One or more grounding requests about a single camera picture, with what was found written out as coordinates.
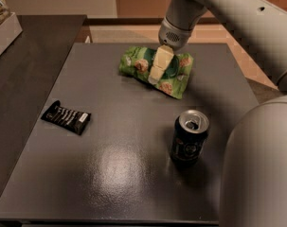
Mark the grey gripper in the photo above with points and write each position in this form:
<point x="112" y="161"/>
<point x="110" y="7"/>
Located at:
<point x="173" y="37"/>

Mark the green rice chip bag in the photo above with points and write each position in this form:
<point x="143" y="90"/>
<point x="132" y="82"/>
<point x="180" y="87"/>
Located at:
<point x="137" y="62"/>

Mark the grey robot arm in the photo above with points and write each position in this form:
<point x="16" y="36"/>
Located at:
<point x="254" y="178"/>

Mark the black rxbar chocolate bar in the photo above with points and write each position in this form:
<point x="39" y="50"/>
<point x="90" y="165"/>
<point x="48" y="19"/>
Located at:
<point x="71" y="120"/>

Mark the dark soda can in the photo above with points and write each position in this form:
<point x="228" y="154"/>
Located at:
<point x="190" y="133"/>

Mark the dark side table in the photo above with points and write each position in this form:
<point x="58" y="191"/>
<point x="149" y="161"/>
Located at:
<point x="28" y="70"/>

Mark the white snack box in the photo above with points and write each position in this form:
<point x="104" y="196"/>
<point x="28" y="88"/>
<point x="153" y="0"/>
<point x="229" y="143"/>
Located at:
<point x="10" y="27"/>

